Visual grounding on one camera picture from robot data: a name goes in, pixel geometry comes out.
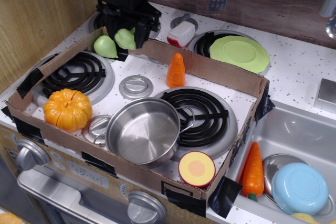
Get orange toy carrot in sink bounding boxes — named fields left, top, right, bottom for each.
left=241, top=142, right=264, bottom=202

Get silver stove knob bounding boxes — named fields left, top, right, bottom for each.
left=82, top=115, right=112, bottom=147
left=170, top=14, right=198, bottom=31
left=119, top=75, right=153, bottom=100

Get stainless steel pot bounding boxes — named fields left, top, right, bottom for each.
left=101, top=97, right=191, bottom=169

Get orange toy carrot piece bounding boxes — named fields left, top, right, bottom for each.
left=166, top=52, right=186, bottom=88

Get halved toy peach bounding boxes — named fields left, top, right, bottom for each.
left=178, top=151, right=216, bottom=188

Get red white toy food piece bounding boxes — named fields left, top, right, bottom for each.
left=167, top=21, right=196, bottom=48

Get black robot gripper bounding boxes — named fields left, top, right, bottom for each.
left=96, top=0, right=161, bottom=49

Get silver oven knob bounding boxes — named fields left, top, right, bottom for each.
left=127, top=190, right=166, bottom=224
left=16, top=139, right=50, bottom=170

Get silver front stove knob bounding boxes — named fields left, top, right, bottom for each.
left=82, top=115, right=112, bottom=147

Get orange toy pumpkin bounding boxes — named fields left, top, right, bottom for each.
left=43, top=89, right=92, bottom=133

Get light green toy pear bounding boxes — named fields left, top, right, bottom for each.
left=93, top=35, right=118, bottom=59

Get light green plastic plate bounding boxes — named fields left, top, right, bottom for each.
left=209, top=36, right=270, bottom=73

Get right silver oven knob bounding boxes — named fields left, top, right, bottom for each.
left=127, top=190, right=166, bottom=224

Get rear right black burner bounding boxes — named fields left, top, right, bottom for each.
left=196, top=32, right=242, bottom=58

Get silver faucet base block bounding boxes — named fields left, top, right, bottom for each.
left=313, top=78, right=336, bottom=114

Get light green toy broccoli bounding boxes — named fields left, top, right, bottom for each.
left=114, top=27, right=136, bottom=50

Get silver oven door handle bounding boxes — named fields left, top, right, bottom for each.
left=17, top=169, right=115, bottom=223

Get steel lid in sink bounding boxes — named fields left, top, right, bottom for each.
left=262, top=154, right=329, bottom=213

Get silver sink basin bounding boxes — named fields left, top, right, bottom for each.
left=227, top=102, right=335, bottom=223

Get yellow toy in sink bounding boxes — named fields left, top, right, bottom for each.
left=291, top=213, right=320, bottom=224

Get silver rear stove knob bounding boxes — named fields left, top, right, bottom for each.
left=170, top=14, right=198, bottom=31

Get light blue plastic bowl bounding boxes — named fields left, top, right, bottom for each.
left=271, top=163, right=329, bottom=215

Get front right black burner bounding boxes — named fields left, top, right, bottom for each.
left=159, top=88, right=229, bottom=147

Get front left black burner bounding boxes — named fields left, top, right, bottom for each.
left=42, top=51, right=107, bottom=98

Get silver faucet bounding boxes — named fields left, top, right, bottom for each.
left=318, top=0, right=335, bottom=40

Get brown cardboard fence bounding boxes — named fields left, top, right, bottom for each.
left=6, top=39, right=268, bottom=199

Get left silver oven knob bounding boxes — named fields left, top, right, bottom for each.
left=16, top=139, right=50, bottom=170

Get orange object bottom left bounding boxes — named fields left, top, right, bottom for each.
left=0, top=212, right=23, bottom=224

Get silver centre stove knob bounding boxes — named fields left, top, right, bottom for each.
left=119, top=75, right=153, bottom=100

